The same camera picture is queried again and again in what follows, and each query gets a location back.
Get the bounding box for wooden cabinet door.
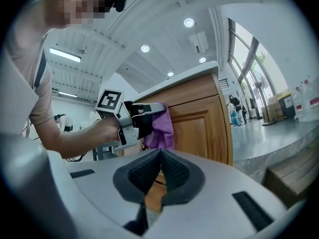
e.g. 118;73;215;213
167;95;229;166

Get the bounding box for cardboard boxes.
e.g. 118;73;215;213
260;95;284;123

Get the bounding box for person's beige shirt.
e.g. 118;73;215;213
4;28;54;127

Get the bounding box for black bin with yellow lid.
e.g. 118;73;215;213
278;91;297;120

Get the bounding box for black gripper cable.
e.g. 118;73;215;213
65;151;88;163

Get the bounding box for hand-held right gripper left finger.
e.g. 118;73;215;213
48;148;163;238

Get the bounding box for white ceiling air conditioner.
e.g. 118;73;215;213
188;31;209;54

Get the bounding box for large window frame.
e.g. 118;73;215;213
228;17;276;102

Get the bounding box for group of clear water bottles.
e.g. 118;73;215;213
291;77;319;123

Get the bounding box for long ceiling tube light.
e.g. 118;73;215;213
49;47;82;63

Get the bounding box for person's left forearm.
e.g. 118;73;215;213
41;117;122;159

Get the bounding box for black standing fan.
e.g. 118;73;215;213
250;70;275;127

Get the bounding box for purple cloth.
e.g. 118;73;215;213
145;103;175;151

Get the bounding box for wooden vanity cabinet frame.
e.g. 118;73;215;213
118;72;234;215

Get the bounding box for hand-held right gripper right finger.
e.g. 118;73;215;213
149;148;288;239

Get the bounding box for wooden slatted platform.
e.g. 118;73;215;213
261;143;319;209

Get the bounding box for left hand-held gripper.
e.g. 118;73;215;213
94;88;167;152

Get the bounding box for person's head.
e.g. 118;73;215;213
32;0;118;31

